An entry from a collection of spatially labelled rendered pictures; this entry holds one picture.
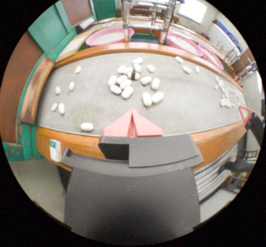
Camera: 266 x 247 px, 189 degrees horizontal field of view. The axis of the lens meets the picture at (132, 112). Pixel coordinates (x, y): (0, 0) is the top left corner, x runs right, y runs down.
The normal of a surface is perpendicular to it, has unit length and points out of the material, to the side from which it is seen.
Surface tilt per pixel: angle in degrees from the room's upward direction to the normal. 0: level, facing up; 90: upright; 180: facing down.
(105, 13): 90
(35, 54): 90
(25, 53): 90
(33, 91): 67
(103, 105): 0
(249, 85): 90
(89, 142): 45
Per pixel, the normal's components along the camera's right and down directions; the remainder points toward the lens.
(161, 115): 0.00, -0.24
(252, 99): -1.00, 0.02
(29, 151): 1.00, 0.00
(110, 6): 0.04, 0.97
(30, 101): 0.92, -0.11
